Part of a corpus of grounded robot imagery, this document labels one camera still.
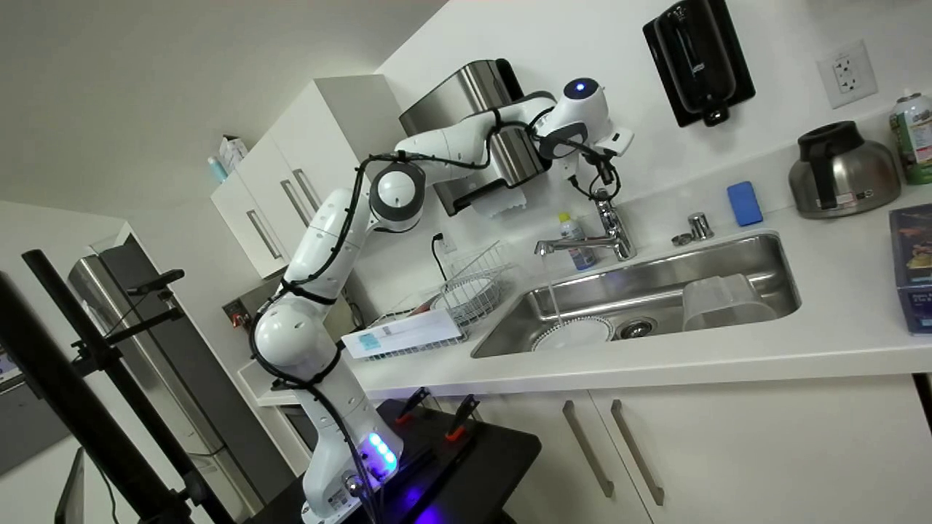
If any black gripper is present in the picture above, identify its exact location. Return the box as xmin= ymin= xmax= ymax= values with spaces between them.
xmin=579 ymin=143 xmax=632 ymax=236

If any black power cord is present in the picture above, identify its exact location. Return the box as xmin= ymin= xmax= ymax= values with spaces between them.
xmin=429 ymin=229 xmax=460 ymax=286

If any white wall cabinet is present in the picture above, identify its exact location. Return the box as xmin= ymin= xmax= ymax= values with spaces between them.
xmin=211 ymin=73 xmax=410 ymax=280

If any stainless steel sink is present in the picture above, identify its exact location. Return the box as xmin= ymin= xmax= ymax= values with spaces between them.
xmin=470 ymin=229 xmax=804 ymax=361

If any round sink drain strainer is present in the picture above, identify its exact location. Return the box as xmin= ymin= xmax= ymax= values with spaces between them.
xmin=611 ymin=316 xmax=659 ymax=342

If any red handled clamp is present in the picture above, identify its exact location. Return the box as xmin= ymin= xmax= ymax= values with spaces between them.
xmin=439 ymin=390 xmax=485 ymax=447
xmin=390 ymin=385 xmax=435 ymax=430

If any chrome sink tap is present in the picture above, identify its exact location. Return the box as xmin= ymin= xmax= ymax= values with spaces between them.
xmin=531 ymin=198 xmax=636 ymax=264

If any stack of white plates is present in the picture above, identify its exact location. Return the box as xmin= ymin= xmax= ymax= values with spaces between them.
xmin=439 ymin=275 xmax=498 ymax=328

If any steel paper towel dispenser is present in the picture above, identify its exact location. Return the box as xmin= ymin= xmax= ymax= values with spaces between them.
xmin=396 ymin=56 xmax=534 ymax=219

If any clear plastic bottle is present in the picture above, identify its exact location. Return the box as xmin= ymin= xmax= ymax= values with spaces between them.
xmin=215 ymin=130 xmax=252 ymax=173

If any green bottle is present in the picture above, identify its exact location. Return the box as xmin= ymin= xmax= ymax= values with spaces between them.
xmin=889 ymin=90 xmax=932 ymax=187

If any translucent plastic container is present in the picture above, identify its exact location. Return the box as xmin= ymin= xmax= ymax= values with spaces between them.
xmin=678 ymin=274 xmax=770 ymax=331

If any stainless steel appliance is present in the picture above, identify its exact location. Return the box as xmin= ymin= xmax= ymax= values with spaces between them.
xmin=67 ymin=229 xmax=301 ymax=505

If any white base cabinet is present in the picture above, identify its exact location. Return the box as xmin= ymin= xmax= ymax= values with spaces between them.
xmin=464 ymin=371 xmax=932 ymax=524

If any white wire dish rack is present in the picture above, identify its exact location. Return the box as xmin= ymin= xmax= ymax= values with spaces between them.
xmin=374 ymin=236 xmax=520 ymax=331

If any steel base cabinet handle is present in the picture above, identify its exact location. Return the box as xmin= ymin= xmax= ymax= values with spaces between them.
xmin=608 ymin=399 xmax=668 ymax=510
xmin=560 ymin=399 xmax=619 ymax=502

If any white wall outlet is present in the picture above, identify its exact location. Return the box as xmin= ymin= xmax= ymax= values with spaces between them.
xmin=817 ymin=37 xmax=882 ymax=111

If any steel wall cabinet handle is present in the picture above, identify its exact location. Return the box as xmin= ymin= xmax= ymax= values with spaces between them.
xmin=246 ymin=205 xmax=285 ymax=259
xmin=291 ymin=169 xmax=327 ymax=214
xmin=281 ymin=178 xmax=316 ymax=227

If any soap bottle with yellow cap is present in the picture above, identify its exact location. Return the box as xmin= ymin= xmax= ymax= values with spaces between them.
xmin=556 ymin=210 xmax=604 ymax=274

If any blue sponge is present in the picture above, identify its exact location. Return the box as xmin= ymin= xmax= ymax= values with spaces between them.
xmin=726 ymin=178 xmax=766 ymax=229

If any black wall soap dispenser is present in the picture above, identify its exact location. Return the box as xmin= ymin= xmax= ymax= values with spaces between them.
xmin=640 ymin=0 xmax=757 ymax=127

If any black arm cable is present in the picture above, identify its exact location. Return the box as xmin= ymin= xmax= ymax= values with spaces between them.
xmin=249 ymin=90 xmax=624 ymax=513

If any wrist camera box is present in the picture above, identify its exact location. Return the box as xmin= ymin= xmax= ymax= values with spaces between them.
xmin=595 ymin=124 xmax=636 ymax=157

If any blue flat box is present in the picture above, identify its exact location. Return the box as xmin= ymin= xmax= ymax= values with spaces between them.
xmin=887 ymin=201 xmax=932 ymax=336

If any black robot table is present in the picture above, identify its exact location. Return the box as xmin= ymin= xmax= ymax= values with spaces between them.
xmin=246 ymin=396 xmax=546 ymax=524

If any chrome sink side fixture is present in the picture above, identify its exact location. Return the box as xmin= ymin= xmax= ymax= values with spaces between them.
xmin=671 ymin=211 xmax=716 ymax=251

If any black camera stand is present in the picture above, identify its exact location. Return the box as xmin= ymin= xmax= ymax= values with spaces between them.
xmin=0 ymin=274 xmax=186 ymax=524
xmin=22 ymin=245 xmax=236 ymax=524

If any steel coffee carafe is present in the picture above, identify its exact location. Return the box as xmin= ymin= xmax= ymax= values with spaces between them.
xmin=788 ymin=120 xmax=905 ymax=221

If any white drain tray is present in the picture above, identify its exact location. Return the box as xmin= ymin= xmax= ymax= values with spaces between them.
xmin=339 ymin=304 xmax=464 ymax=363

